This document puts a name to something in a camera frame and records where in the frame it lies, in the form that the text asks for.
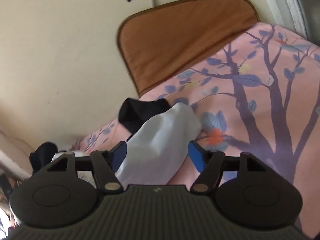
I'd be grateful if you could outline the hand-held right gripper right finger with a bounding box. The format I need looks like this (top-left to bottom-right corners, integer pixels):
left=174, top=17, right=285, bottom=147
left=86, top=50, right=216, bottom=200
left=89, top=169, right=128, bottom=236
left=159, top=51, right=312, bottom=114
left=189, top=141, right=274, bottom=195

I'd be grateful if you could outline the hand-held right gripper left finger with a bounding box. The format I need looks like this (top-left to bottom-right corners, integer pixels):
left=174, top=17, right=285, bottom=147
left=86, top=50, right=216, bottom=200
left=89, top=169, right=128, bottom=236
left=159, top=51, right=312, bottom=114
left=46, top=141, right=128, bottom=195

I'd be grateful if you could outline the white t-shirt with black panel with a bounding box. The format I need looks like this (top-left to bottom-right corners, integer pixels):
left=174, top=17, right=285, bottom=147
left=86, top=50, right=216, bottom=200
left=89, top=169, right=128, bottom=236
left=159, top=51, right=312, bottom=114
left=116, top=97, right=202, bottom=185

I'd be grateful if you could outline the pink tree-print bedsheet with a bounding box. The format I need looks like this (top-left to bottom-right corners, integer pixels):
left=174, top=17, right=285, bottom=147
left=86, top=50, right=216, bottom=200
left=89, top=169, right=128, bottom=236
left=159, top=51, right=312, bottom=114
left=72, top=22, right=320, bottom=240

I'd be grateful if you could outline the black folded sweater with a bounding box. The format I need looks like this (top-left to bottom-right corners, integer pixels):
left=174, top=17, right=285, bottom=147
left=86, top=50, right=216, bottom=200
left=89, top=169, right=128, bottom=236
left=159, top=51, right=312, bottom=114
left=29, top=142, right=58, bottom=173

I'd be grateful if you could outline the brown cushion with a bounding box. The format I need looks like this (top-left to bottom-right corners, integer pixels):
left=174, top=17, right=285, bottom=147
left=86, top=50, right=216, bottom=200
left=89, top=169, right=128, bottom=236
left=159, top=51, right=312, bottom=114
left=117, top=0, right=261, bottom=97

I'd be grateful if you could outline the white window frame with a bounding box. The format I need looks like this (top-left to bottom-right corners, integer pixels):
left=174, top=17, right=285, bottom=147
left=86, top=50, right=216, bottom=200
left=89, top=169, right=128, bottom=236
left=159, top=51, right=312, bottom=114
left=260, top=0, right=309, bottom=42

